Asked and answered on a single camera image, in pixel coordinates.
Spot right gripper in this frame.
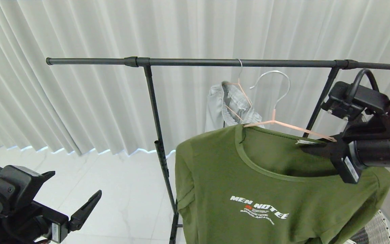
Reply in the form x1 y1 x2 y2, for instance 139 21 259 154
330 115 390 184

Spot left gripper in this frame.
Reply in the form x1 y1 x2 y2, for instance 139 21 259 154
9 171 102 244

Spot pink clothes hanger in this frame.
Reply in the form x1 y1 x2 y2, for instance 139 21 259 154
224 59 254 123
243 70 338 142

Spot green garment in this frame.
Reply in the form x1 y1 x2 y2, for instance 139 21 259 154
175 124 390 244

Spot pale grey shorts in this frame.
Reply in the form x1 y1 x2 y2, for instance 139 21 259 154
204 81 265 133

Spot white laundry basket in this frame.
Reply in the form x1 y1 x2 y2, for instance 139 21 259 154
347 210 390 244

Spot black clothes rack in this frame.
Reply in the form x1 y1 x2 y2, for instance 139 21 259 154
45 56 390 244

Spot white curtain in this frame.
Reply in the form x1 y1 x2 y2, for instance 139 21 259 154
0 0 390 156

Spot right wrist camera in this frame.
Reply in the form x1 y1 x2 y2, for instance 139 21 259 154
321 81 390 122

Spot black cable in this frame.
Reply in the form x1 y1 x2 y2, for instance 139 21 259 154
347 69 381 102

